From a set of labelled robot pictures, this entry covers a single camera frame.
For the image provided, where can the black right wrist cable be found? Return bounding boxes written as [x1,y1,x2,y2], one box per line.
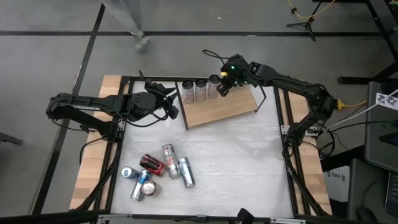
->
[201,49,233,68]

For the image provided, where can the grey chair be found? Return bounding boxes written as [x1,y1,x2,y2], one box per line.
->
[346,157,398,224]

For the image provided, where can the blue silver Red Bull can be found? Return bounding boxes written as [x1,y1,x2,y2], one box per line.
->
[130,169,152,202]
[177,156,197,189]

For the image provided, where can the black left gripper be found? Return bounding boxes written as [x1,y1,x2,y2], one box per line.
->
[123,79,180,121]

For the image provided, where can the dark rounded object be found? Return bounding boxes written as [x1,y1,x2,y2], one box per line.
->
[237,207,255,224]

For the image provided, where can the grey desk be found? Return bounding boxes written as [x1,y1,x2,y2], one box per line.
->
[363,80,398,172]

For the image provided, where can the black tripod stand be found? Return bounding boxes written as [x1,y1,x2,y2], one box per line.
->
[285,0,326,42]

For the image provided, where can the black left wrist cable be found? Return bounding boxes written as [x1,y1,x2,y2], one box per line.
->
[123,93,172,129]

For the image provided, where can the white cardboard box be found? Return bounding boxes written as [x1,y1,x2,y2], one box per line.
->
[323,166,351,203]

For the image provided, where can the small blue can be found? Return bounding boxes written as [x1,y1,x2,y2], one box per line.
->
[120,166,141,181]

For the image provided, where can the black stand foot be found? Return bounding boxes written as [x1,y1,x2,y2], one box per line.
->
[0,131,24,146]

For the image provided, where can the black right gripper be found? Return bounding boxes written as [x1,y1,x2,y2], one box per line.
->
[216,53,251,98]

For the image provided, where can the dark keyboard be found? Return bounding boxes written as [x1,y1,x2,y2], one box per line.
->
[384,170,398,219]

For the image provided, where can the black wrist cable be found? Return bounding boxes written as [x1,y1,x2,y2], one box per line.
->
[201,49,233,68]
[123,93,172,129]

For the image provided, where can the red soda can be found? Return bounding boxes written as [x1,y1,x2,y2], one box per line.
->
[140,179,162,197]

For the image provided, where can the black desk frame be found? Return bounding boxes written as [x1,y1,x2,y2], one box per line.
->
[312,0,398,85]

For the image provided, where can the white Celsius Peach Vibe can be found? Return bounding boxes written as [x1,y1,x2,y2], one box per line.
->
[162,143,181,179]
[194,78,208,103]
[182,80,195,105]
[207,74,221,100]

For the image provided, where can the white cable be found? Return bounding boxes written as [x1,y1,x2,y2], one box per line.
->
[325,89,398,131]

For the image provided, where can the printed paper tag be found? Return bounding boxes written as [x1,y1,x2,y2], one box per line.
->
[375,91,398,111]

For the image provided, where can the red cola can black script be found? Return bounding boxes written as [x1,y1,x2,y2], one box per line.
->
[139,153,167,177]

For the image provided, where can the wooden board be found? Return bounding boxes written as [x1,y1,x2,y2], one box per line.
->
[174,80,267,131]

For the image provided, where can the yellow power plug cable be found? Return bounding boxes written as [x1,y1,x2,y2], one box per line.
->
[335,98,368,111]

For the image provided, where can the white table cover sheet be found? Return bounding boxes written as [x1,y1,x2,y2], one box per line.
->
[110,80,295,219]

